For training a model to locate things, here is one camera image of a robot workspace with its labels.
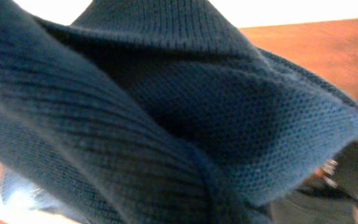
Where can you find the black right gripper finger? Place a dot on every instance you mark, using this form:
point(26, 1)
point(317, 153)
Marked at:
point(331, 197)

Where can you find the blue shirt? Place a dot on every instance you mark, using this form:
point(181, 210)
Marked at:
point(160, 112)

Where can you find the clear plastic storage bin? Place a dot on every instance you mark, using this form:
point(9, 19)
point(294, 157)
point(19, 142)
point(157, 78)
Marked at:
point(18, 213)

